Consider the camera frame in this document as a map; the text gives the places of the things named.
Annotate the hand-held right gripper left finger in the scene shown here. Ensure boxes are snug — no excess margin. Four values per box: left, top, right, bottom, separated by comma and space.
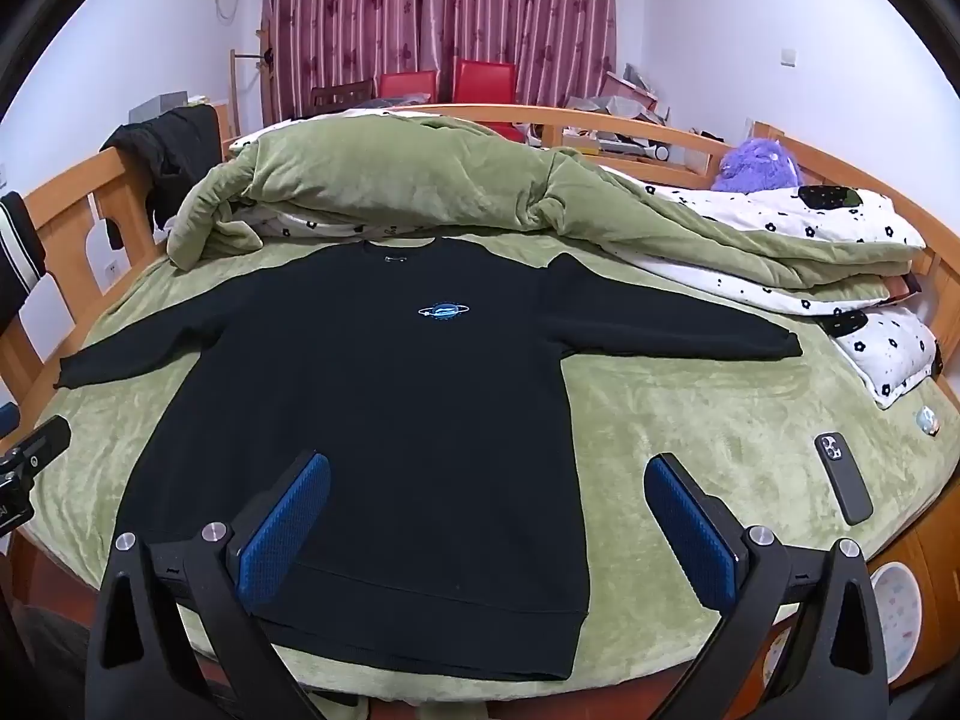
85, 450, 332, 720

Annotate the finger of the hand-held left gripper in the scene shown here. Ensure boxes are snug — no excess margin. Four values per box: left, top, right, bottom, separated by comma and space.
9, 416, 72, 477

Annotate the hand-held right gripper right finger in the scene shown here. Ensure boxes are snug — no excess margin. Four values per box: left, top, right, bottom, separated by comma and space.
643, 452, 877, 720

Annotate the black sweatshirt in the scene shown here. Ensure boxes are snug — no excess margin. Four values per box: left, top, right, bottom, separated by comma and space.
56, 235, 803, 683

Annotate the green fleece bed sheet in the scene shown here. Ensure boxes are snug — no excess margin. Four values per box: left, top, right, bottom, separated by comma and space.
15, 229, 953, 706

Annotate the black smartphone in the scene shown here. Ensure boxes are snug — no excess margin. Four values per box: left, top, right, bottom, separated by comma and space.
815, 431, 875, 526

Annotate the black white striped cloth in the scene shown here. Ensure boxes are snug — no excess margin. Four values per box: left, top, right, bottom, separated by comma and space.
0, 191, 47, 331

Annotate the white round bin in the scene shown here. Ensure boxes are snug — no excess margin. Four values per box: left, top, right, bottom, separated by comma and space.
862, 562, 922, 691

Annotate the floral print pillow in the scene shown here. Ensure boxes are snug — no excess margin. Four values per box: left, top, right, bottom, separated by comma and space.
817, 307, 942, 410

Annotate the black jacket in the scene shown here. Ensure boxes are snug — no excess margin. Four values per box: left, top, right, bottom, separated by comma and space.
101, 105, 220, 248

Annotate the grey box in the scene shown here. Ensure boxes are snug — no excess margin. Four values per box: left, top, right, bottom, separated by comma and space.
139, 90, 188, 121

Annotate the purple plush toy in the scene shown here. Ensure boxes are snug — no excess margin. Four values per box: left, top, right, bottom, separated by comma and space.
711, 136, 805, 194

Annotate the green floral quilt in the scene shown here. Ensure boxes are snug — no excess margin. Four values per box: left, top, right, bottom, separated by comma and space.
166, 111, 927, 316

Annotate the wooden coat rack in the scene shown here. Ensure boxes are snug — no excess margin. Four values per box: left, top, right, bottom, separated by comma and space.
229, 28, 272, 137

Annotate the pile of cardboard boxes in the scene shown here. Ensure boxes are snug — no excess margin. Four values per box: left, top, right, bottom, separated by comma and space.
559, 64, 676, 162

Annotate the dark wooden chair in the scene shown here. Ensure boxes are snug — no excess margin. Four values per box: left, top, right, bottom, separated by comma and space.
311, 80, 374, 115

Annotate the red chair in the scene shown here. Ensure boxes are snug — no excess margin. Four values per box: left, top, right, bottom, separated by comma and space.
377, 71, 438, 104
452, 58, 517, 104

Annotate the red striped curtain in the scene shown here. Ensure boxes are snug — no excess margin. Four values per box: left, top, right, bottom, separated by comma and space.
261, 0, 617, 125

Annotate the wooden bed frame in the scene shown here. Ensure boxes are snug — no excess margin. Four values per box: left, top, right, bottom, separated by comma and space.
0, 101, 960, 720

